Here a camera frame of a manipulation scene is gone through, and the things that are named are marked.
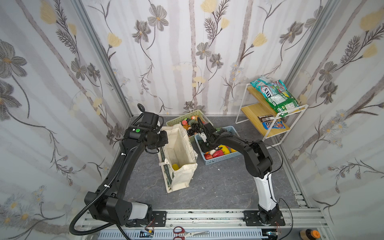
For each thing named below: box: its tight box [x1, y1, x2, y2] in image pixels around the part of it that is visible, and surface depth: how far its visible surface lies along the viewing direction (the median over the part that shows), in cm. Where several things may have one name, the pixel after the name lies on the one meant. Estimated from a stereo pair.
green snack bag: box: [250, 77, 300, 118], surface depth 81 cm
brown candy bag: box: [257, 115, 275, 123], surface depth 98 cm
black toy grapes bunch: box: [187, 122, 201, 136], surface depth 103 cm
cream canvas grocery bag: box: [158, 123, 199, 193], surface depth 83 cm
